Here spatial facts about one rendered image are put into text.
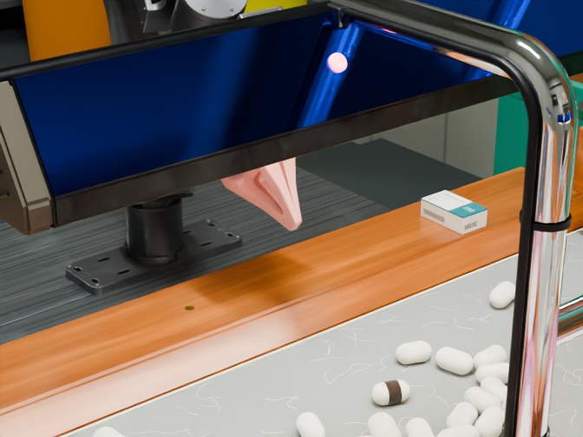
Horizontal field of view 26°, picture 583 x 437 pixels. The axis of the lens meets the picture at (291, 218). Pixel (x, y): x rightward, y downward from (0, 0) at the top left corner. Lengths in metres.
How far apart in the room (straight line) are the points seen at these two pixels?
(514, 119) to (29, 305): 0.57
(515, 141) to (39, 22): 2.93
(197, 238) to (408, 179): 1.97
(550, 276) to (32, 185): 0.26
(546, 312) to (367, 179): 2.71
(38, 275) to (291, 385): 0.44
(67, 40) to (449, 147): 1.38
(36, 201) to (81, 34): 3.58
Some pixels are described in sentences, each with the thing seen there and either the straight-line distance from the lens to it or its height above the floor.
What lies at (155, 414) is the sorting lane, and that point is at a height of 0.74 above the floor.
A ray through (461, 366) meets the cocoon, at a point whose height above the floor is 0.75.
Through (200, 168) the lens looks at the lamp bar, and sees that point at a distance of 0.65.
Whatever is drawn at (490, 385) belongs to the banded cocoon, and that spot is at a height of 0.76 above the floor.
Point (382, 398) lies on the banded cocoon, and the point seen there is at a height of 0.75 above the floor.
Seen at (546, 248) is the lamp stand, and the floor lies 1.02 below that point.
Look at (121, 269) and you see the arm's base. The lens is 1.38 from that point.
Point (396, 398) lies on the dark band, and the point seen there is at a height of 0.75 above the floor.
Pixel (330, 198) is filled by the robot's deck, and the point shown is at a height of 0.67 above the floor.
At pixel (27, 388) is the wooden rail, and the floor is 0.76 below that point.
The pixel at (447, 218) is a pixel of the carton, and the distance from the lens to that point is 1.27.
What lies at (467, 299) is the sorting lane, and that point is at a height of 0.74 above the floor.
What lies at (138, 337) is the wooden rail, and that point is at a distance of 1.08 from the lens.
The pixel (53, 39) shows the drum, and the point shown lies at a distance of 4.20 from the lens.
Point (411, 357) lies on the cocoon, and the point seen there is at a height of 0.75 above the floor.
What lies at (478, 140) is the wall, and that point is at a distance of 3.38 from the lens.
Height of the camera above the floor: 1.30
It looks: 24 degrees down
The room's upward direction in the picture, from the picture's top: straight up
